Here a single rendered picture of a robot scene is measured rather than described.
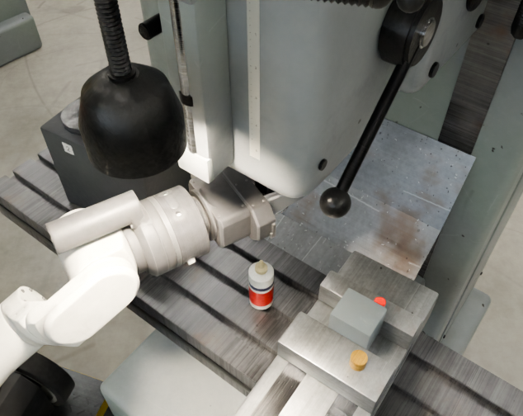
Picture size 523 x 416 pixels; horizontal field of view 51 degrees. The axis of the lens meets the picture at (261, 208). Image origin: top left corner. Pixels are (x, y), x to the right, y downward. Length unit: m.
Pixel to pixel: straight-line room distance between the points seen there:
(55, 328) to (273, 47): 0.35
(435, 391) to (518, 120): 0.43
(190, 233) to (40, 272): 1.68
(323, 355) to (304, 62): 0.44
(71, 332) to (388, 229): 0.63
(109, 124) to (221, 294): 0.61
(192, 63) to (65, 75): 2.78
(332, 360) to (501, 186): 0.44
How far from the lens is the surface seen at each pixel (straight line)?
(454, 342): 1.81
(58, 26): 3.67
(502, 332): 2.13
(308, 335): 0.77
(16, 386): 1.31
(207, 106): 0.47
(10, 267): 2.32
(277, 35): 0.43
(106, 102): 0.36
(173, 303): 0.94
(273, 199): 0.65
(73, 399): 1.49
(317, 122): 0.47
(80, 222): 0.58
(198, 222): 0.61
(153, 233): 0.60
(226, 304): 0.92
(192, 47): 0.44
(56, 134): 0.99
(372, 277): 0.89
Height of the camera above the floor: 1.71
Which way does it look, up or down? 48 degrees down
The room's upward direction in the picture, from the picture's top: straight up
